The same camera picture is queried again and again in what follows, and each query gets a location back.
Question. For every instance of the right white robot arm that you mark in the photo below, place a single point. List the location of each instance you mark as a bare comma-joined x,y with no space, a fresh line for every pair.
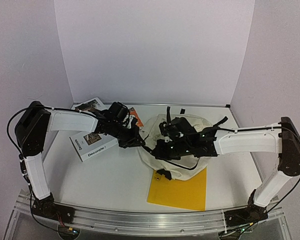
281,138

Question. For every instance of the white Decorate furniture book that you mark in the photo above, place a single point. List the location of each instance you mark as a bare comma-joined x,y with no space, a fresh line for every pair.
88,145

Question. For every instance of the aluminium table edge rail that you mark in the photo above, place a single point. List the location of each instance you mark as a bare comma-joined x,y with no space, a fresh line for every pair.
175,104

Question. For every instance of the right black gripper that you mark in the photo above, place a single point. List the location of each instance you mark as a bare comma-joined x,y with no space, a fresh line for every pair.
163,149

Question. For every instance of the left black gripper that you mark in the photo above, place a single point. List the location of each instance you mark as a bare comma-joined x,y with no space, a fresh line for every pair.
135,139

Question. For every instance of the white palm leaf book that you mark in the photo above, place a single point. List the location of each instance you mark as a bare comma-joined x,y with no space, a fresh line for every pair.
91,105

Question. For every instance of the orange comic book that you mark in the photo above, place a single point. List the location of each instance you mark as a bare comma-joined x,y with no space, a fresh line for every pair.
136,117

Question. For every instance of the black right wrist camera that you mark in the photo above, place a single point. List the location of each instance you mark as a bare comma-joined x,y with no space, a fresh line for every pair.
176,129

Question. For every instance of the yellow plastic folder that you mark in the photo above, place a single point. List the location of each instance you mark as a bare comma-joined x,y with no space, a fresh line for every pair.
189,195

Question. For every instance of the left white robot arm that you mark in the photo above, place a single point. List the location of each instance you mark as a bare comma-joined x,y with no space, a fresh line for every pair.
37,120

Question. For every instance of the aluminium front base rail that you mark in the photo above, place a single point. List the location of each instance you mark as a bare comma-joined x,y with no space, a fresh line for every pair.
77,223

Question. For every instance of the beige canvas backpack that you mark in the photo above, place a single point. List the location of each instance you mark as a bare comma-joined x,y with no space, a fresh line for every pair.
188,166

